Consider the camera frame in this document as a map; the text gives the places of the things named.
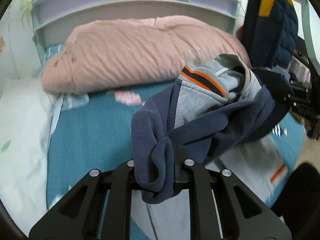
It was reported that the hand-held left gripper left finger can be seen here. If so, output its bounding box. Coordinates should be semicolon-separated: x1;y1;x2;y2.
29;160;145;240

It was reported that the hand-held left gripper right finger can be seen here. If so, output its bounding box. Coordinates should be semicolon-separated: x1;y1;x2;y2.
174;147;292;240

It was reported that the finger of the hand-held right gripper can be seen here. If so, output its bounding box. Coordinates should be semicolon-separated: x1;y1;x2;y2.
252;67;294;130

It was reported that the grey and navy zip jacket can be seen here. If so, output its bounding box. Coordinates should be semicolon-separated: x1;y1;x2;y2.
131;52;289;240

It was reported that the yellow and navy puffer jacket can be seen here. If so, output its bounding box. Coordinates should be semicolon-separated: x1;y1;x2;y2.
244;0;299;69

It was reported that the teal quilted bed pad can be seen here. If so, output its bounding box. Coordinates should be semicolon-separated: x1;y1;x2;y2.
46;80;307;240

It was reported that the light blue striped cloth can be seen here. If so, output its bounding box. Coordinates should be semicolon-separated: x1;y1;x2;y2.
59;93;90;112

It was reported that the white pillow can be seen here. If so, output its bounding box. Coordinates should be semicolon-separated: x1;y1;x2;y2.
0;79;60;230

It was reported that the pink quilt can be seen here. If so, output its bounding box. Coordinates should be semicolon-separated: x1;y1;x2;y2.
40;15;252;94

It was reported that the blue striped pillow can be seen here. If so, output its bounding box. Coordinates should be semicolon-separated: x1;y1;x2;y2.
44;44;65;65

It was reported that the white butterfly wardrobe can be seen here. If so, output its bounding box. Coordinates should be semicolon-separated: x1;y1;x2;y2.
0;0;47;90

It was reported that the teal bed frame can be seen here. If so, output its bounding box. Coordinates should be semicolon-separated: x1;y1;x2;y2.
299;0;320;67

